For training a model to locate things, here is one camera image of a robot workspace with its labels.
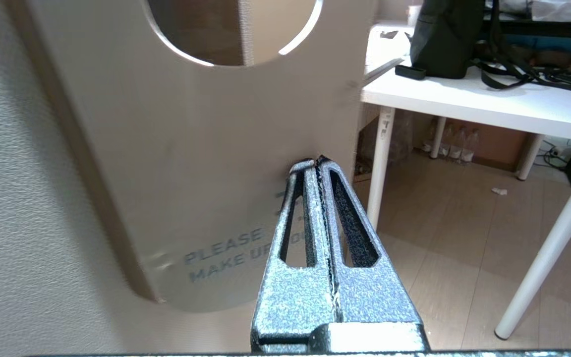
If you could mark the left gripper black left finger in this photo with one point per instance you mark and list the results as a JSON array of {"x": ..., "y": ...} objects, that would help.
[{"x": 290, "y": 297}]

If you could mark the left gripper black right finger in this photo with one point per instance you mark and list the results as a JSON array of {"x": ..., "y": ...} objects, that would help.
[{"x": 370, "y": 292}]

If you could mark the white door hanger sign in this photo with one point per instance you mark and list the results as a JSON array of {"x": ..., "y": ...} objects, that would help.
[{"x": 191, "y": 148}]

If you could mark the small white paper scrap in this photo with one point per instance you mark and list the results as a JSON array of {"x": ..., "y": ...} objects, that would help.
[{"x": 499, "y": 191}]

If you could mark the clear plastic bottle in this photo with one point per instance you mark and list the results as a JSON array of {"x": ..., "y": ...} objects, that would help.
[
  {"x": 445, "y": 144},
  {"x": 458, "y": 145},
  {"x": 471, "y": 147}
]

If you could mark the white table leg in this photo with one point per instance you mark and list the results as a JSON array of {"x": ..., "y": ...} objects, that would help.
[{"x": 464, "y": 99}]

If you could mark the black backpack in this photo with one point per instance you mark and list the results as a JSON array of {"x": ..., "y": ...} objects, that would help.
[{"x": 444, "y": 39}]

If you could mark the black equipment pile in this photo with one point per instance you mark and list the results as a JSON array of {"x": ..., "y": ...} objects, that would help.
[{"x": 553, "y": 49}]

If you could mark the white plastic bag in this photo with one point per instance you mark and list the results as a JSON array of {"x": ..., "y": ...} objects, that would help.
[{"x": 568, "y": 9}]

